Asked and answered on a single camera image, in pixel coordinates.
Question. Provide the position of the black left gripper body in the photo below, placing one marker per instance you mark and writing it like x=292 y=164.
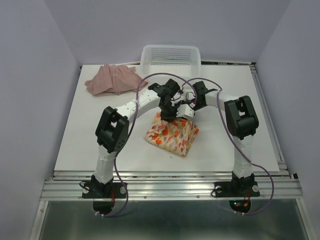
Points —
x=168 y=111

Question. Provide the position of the orange floral skirt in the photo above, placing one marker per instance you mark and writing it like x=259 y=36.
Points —
x=176 y=136

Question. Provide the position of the pink skirt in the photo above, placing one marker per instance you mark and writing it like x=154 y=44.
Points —
x=114 y=79

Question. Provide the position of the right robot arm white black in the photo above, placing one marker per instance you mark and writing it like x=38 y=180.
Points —
x=240 y=121

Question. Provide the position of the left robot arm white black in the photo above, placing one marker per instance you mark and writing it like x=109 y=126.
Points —
x=112 y=131

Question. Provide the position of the white plastic basket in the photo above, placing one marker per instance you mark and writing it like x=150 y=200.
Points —
x=183 y=61

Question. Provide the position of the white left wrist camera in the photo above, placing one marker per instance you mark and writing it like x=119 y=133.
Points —
x=185 y=111

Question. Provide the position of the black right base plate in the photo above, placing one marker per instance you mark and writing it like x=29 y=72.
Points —
x=239 y=196

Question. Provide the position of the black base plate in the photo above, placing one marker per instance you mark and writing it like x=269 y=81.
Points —
x=239 y=196
x=104 y=198

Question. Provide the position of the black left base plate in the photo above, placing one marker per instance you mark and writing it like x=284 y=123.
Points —
x=104 y=198

